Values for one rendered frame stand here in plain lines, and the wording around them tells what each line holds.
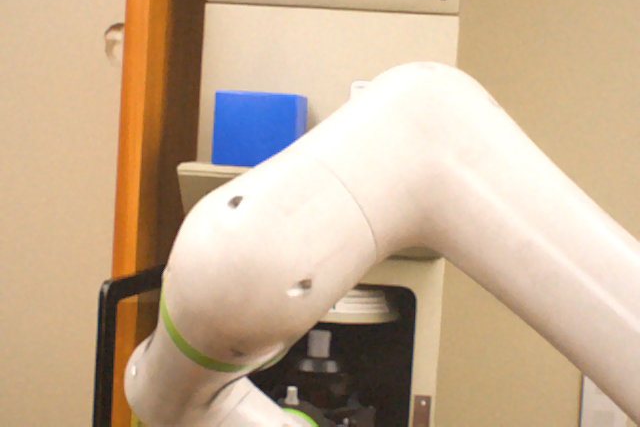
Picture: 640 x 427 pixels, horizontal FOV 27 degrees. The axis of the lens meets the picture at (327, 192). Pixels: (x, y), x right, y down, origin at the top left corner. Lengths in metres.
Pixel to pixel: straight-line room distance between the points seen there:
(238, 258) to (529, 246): 0.20
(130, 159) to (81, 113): 0.57
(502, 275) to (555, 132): 1.17
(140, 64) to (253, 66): 0.15
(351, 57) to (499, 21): 0.48
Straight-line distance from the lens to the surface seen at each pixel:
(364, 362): 1.93
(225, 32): 1.73
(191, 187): 1.63
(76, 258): 2.23
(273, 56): 1.72
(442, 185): 0.98
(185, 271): 0.96
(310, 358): 1.70
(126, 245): 1.66
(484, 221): 0.97
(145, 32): 1.66
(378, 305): 1.76
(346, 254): 0.96
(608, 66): 2.14
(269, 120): 1.61
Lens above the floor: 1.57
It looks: 3 degrees down
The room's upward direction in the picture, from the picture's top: 3 degrees clockwise
